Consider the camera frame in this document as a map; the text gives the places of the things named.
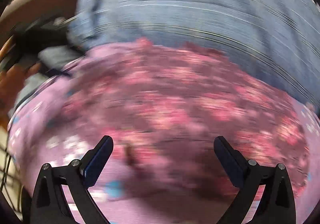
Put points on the person's left hand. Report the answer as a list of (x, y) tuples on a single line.
[(12, 82)]

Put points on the blue plaid quilt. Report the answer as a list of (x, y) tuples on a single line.
[(276, 41)]

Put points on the maroon floral garment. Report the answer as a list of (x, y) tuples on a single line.
[(164, 107)]

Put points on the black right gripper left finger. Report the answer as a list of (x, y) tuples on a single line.
[(49, 204)]

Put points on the purple floral bed sheet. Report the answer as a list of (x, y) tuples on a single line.
[(38, 136)]

